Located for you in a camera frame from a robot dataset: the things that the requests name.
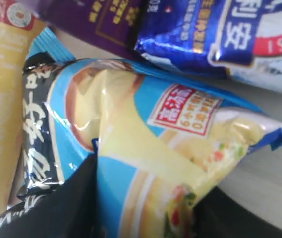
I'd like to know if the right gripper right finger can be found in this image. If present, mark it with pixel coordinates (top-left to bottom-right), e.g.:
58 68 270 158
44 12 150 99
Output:
194 188 282 238

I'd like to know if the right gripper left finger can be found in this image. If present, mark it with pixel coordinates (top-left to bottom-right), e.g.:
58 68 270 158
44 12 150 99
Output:
0 155 97 238

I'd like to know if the blue instant noodle bag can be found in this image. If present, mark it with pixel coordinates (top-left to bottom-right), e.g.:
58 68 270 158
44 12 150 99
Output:
19 28 282 238

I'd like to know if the purple juice carton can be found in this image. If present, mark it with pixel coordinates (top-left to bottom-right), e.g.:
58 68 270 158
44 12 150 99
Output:
30 0 148 60

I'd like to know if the yellow chips can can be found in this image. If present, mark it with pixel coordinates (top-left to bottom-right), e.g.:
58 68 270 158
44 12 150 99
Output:
0 0 45 213

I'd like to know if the blue white milk carton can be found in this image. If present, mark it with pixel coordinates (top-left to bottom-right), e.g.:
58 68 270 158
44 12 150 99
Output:
134 0 282 93

